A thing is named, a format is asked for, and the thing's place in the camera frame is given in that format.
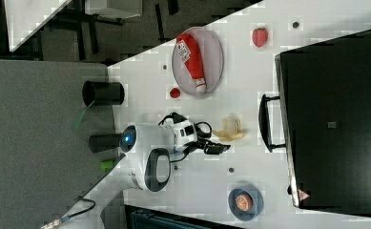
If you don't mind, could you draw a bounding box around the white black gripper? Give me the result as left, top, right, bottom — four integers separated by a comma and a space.
159, 112, 230, 156

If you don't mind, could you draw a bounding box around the peeled plush banana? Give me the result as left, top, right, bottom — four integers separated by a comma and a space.
212, 116, 246, 142

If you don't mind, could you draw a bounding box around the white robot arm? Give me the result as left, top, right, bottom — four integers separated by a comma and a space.
40, 112, 230, 229

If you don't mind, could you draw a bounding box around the plush orange slice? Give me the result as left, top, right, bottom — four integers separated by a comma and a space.
236, 194, 253, 212

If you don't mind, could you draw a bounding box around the dark blue bowl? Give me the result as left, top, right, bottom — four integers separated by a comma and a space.
228, 184, 263, 221

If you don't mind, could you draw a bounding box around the grey round plate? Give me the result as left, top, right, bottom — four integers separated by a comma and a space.
172, 27, 224, 97

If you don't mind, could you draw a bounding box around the red plush ketchup bottle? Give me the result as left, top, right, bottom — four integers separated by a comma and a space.
175, 33, 207, 93

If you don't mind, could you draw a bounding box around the green marker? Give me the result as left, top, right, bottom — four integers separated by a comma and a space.
101, 160, 114, 172

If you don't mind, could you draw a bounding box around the large red plush strawberry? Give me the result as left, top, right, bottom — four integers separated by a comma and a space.
252, 28, 268, 48

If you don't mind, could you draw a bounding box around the black cylinder cup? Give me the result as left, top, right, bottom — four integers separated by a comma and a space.
82, 81, 125, 107

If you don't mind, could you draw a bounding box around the black cylinder post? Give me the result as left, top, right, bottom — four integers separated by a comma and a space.
89, 134, 121, 154

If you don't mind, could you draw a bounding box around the black oven with handle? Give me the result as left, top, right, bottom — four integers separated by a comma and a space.
274, 30, 371, 218

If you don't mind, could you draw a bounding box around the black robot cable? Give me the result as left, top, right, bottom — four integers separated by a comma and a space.
60, 198, 97, 223

